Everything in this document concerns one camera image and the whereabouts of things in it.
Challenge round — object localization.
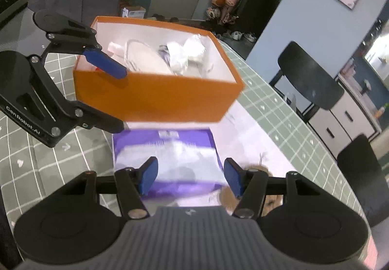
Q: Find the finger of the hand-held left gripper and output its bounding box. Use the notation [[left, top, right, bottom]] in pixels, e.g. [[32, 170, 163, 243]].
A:
[[45, 19, 128, 80], [29, 56, 126, 148]]

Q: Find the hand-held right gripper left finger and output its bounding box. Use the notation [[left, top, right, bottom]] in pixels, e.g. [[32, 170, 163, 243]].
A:
[[71, 157, 159, 220]]

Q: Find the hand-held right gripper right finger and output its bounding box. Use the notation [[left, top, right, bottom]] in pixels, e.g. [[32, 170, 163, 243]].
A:
[[224, 158, 311, 219]]

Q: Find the purple tissue pack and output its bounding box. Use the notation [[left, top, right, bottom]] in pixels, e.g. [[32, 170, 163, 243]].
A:
[[112, 128, 226, 201]]

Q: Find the orange cardboard box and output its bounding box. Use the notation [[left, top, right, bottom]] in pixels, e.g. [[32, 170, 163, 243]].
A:
[[72, 16, 246, 124]]

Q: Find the white tissue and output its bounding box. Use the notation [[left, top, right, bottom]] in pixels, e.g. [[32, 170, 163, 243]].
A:
[[166, 34, 209, 77]]

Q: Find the brown plush toy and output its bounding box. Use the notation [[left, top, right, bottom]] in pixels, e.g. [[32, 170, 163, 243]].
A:
[[219, 165, 284, 216]]

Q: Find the white paper sheet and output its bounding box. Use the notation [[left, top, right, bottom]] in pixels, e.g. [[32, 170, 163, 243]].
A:
[[210, 100, 304, 176]]

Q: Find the small cardboard box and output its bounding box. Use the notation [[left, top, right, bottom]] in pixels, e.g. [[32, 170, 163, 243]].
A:
[[121, 6, 147, 19]]

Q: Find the black chair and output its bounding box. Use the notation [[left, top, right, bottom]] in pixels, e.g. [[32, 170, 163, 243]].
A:
[[270, 41, 345, 123], [337, 134, 389, 228]]

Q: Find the black sideboard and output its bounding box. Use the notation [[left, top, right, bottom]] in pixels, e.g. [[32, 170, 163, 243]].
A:
[[237, 0, 280, 43]]

